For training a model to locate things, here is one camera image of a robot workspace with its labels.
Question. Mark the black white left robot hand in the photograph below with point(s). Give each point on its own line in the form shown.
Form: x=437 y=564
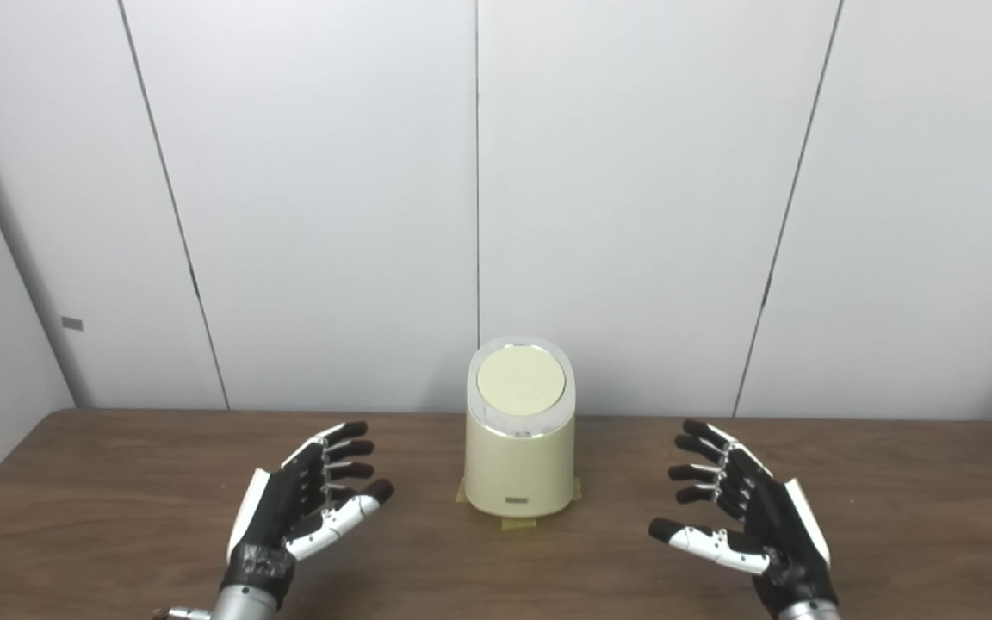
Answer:
x=268 y=525

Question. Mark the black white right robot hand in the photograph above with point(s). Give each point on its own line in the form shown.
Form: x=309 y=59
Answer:
x=780 y=530

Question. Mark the round cream bin lid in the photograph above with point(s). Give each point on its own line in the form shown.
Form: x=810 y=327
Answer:
x=521 y=381

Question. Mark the cream-colored trash bin body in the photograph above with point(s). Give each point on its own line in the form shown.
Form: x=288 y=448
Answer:
x=519 y=469

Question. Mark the small grey wall tag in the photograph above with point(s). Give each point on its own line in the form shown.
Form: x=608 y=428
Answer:
x=72 y=324

